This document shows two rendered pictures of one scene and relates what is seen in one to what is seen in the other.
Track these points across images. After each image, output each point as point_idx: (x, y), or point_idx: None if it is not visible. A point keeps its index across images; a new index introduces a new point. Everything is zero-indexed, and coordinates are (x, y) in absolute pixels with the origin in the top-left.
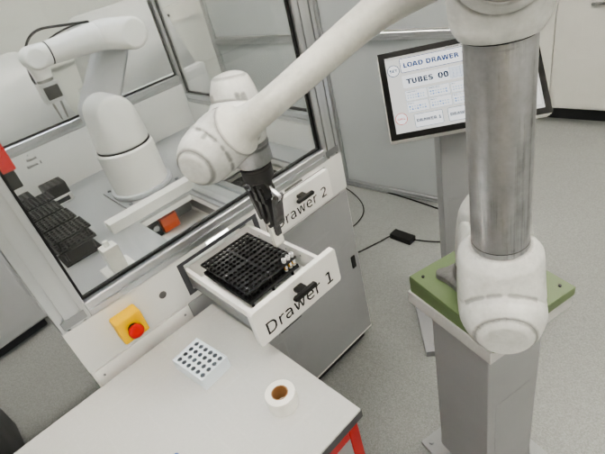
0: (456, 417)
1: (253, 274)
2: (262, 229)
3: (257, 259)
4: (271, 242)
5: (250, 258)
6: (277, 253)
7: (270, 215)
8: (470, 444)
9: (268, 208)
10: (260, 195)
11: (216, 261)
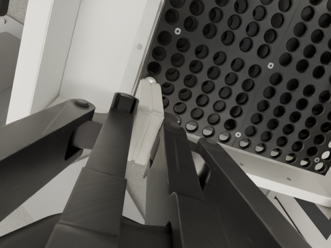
0: (7, 60)
1: (221, 14)
2: (295, 206)
3: (237, 76)
4: (244, 164)
5: (261, 74)
6: (188, 112)
7: (100, 131)
8: (0, 46)
9: (88, 158)
10: (70, 234)
11: None
